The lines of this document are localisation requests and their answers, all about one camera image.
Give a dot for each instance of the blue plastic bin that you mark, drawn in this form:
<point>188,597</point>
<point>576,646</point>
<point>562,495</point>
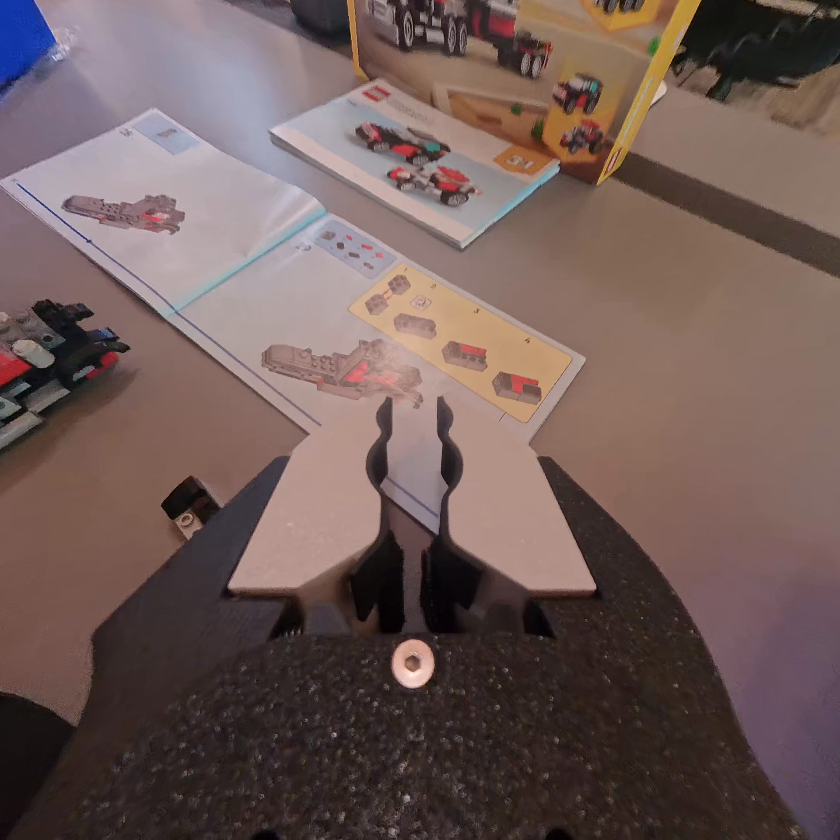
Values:
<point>23,33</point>

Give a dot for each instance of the colourful toy set box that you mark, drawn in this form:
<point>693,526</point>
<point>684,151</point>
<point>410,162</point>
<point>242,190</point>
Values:
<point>525,79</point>

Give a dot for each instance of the black wrist rest pad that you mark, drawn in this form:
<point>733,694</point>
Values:
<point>26,754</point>

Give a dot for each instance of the closed instruction booklet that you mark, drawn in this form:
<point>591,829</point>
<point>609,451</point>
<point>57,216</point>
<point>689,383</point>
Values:
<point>420,157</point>

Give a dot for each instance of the black office chair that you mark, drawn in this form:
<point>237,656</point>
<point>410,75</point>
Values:
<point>754,39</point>

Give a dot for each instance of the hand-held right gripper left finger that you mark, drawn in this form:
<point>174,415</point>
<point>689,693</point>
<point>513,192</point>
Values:
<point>315,518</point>

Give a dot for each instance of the partly built toy brick model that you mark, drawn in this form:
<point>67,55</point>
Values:
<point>52,367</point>

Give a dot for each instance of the grey desk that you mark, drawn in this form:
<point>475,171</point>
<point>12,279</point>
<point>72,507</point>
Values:
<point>656,394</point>

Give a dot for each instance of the open instruction booklet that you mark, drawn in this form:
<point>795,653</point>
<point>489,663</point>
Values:
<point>229,275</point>

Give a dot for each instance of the small black red brick assembly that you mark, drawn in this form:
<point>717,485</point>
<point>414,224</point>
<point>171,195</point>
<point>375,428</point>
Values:
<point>190,502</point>

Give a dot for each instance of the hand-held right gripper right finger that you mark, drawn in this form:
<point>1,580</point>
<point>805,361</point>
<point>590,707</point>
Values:
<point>512,525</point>

